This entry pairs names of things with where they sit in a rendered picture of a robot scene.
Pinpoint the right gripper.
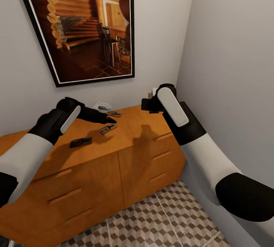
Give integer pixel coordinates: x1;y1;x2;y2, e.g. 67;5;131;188
141;98;164;112

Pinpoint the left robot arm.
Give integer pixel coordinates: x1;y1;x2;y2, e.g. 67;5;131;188
0;97;116;208

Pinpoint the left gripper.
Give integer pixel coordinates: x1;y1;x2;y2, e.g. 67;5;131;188
86;108;116;124

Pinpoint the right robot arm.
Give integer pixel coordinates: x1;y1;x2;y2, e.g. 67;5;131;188
141;83;274;247

